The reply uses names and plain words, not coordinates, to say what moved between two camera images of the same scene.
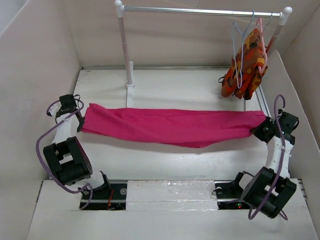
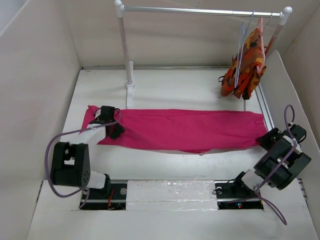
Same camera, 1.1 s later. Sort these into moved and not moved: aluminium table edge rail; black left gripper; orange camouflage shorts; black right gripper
Moved: black left gripper; black right gripper
Not moved: aluminium table edge rail; orange camouflage shorts
